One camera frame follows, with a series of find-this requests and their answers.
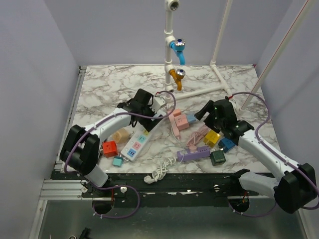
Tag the blue cube plug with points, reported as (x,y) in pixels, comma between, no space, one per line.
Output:
(226,144)

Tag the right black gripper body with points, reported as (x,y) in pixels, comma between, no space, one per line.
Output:
(216,124)

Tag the beige cube plug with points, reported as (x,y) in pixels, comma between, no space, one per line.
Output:
(120,136)

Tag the white power strip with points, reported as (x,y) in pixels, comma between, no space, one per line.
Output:
(137,142)

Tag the red cube plug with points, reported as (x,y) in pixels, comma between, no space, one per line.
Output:
(109,149)

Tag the pink power strip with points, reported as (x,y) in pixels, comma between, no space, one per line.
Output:
(178,122)

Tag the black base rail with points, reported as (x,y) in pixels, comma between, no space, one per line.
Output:
(174,190)

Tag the teal charger plug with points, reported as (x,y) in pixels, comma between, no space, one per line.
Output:
(117,161)

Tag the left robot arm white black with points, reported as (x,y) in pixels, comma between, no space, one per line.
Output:
(81,148)

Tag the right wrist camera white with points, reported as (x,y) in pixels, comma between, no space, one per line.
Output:
(230,99)

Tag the yellow cube socket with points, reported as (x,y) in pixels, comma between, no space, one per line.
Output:
(211,138)

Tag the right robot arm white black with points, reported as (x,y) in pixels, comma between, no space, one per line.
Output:
(292,185)

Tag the white pvc pipe frame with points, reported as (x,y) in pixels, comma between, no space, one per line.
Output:
(172,5)

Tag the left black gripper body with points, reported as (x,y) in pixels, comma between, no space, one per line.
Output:
(147,123)

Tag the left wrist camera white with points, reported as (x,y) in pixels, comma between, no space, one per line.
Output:
(158,102)

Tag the light blue small plug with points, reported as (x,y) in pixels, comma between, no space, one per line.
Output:
(191,119)

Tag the blue faucet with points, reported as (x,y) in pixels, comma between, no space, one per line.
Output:
(178,46)

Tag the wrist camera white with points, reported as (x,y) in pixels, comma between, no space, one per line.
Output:
(230,99)
(158,102)

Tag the orange faucet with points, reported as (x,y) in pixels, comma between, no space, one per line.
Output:
(178,75)

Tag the green cube plug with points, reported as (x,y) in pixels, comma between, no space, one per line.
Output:
(217,157)

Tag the purple power strip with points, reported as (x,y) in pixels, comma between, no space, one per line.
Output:
(187,155)

